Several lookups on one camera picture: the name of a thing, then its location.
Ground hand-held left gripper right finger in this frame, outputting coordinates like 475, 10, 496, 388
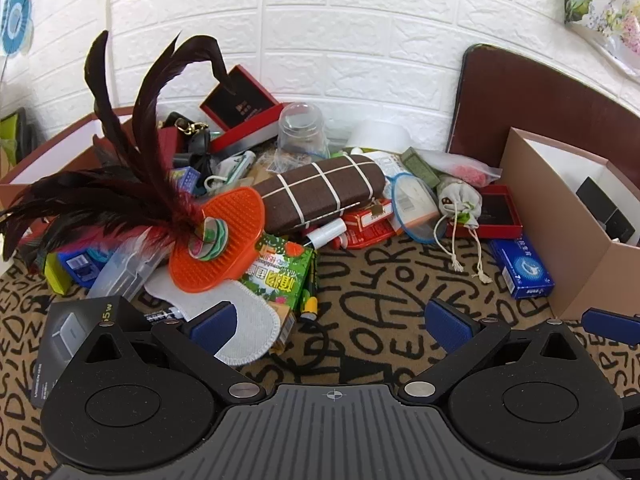
398, 299, 590, 405

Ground red snack packet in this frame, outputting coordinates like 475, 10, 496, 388
344, 220, 401, 251

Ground floral cloth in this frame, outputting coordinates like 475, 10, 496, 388
564, 0, 640, 81

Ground white felt pad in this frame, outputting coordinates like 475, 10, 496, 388
145, 277, 283, 367

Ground white tube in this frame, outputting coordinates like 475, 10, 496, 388
215, 151, 257, 183

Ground red tray box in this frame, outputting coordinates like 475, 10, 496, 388
445, 185, 523, 240

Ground black strap with gold chain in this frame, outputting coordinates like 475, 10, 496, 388
159, 111, 213, 153

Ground olive green box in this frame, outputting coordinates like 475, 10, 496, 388
400, 147, 441, 191

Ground black foam block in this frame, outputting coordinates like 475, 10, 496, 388
605, 210, 638, 247
575, 176, 621, 221

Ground black marker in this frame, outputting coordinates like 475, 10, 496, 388
144, 305, 183, 323

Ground yellow-green box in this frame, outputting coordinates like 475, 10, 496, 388
44, 252, 73, 297

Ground dark brown wooden board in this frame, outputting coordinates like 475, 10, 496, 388
445, 44, 640, 171

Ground orange silicone brush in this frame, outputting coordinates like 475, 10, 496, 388
167, 186, 266, 295

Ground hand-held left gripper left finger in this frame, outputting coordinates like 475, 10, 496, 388
82, 301, 267, 405

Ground tan cardboard box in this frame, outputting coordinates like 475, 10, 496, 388
270, 307, 297, 356

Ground small blue box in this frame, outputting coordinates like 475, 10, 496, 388
170, 166, 201, 193

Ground brown cardboard box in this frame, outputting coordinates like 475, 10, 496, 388
499, 127, 640, 331
0, 106, 138, 211

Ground white orange medicine box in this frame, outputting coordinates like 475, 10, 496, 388
370, 152, 408, 181

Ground green black pens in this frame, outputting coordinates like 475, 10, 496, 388
297, 250, 321, 322

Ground beige drawstring pouch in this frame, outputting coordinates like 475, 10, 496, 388
432, 176, 493, 286

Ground letter-print table cloth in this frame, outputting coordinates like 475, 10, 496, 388
0, 232, 640, 480

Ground blue paper wall decoration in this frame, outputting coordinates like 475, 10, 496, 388
0, 0, 36, 58

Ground blue card box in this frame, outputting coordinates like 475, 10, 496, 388
489, 236, 556, 301

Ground green printed box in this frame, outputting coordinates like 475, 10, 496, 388
239, 234, 315, 311

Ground blue packet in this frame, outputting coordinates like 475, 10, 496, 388
57, 246, 113, 288

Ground open red gift box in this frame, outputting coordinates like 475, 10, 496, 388
199, 64, 286, 153

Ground clear plastic cup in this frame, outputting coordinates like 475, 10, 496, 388
274, 102, 332, 173

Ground black charger box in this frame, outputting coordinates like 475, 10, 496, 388
31, 300, 151, 408

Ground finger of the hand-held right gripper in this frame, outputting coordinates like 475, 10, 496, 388
581, 307, 640, 337

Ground blue-rimmed clear pouch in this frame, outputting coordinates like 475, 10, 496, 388
389, 172, 443, 245

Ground clear bag with pink print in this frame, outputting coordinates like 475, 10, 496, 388
415, 149, 503, 187

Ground red box with white label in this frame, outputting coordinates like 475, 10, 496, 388
349, 202, 397, 231

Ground dark red feather toy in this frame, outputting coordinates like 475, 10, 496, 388
0, 30, 231, 263

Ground brown white-lined glasses case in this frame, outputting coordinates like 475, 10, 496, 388
252, 155, 386, 235

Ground clear plastic case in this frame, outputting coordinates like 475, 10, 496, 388
90, 237, 166, 303

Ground white paper bowl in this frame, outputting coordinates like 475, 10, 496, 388
345, 120, 413, 153

